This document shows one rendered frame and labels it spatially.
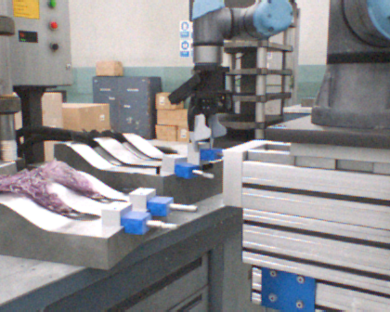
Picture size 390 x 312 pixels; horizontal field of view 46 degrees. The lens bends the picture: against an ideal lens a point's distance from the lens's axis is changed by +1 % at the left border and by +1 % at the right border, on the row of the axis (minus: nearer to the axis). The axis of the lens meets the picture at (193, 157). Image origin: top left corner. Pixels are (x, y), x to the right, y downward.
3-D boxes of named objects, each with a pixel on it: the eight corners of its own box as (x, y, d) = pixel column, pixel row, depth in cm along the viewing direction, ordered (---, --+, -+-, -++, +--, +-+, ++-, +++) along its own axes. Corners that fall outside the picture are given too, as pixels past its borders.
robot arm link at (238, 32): (280, 39, 106) (236, 38, 103) (263, 43, 117) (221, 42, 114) (281, 4, 104) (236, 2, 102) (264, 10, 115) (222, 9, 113)
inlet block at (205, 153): (242, 165, 111) (241, 143, 111) (231, 167, 107) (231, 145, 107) (198, 162, 119) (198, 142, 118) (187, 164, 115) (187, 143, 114)
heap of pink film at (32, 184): (110, 194, 96) (109, 159, 95) (61, 219, 80) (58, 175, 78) (8, 186, 104) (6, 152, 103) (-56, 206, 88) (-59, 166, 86)
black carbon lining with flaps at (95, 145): (193, 167, 120) (193, 132, 118) (153, 178, 107) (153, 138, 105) (101, 155, 140) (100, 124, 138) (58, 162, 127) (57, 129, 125)
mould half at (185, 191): (224, 191, 122) (225, 142, 120) (163, 215, 101) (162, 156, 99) (96, 170, 151) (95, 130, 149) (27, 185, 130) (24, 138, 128)
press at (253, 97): (296, 157, 631) (304, 3, 595) (264, 179, 494) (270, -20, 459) (233, 152, 671) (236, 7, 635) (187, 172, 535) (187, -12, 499)
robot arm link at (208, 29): (231, -4, 105) (196, -6, 103) (231, 45, 107) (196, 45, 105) (222, 2, 113) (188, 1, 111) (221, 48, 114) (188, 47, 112)
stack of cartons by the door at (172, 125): (206, 140, 800) (206, 93, 785) (198, 143, 771) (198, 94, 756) (163, 137, 836) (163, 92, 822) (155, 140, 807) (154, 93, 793)
